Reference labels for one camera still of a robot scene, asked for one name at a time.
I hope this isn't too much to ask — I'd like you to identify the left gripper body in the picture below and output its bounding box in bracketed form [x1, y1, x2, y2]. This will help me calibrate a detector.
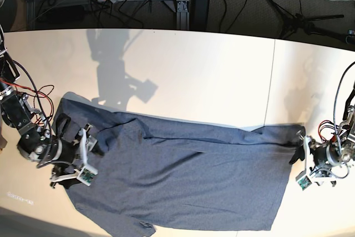
[306, 137, 333, 184]

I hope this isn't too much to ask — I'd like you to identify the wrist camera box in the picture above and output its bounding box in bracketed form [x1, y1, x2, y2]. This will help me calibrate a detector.
[297, 175, 312, 191]
[77, 166, 98, 186]

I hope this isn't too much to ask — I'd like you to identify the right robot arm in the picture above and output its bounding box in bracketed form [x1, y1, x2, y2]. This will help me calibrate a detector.
[1, 36, 98, 187]

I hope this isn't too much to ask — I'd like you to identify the black power adapter brick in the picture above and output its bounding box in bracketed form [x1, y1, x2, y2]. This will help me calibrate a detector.
[190, 0, 210, 32]

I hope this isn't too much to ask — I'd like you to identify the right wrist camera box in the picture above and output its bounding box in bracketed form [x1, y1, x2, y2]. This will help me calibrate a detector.
[77, 166, 98, 186]

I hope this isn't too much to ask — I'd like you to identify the black tripod stand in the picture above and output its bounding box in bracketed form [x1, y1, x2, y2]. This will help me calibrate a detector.
[266, 0, 354, 46]

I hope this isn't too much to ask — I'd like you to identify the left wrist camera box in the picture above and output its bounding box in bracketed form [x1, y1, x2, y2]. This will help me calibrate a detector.
[297, 175, 312, 191]

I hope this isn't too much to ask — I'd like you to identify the aluminium table leg profile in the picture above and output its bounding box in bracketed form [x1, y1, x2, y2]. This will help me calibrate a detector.
[175, 0, 190, 31]

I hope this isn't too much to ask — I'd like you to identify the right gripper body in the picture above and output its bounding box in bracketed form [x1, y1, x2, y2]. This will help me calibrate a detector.
[41, 135, 81, 169]

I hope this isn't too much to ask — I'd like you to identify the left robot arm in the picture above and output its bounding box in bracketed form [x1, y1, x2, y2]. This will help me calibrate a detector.
[290, 63, 354, 190]

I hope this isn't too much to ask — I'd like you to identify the blue grey T-shirt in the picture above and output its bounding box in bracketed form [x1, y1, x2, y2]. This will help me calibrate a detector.
[57, 98, 305, 236]

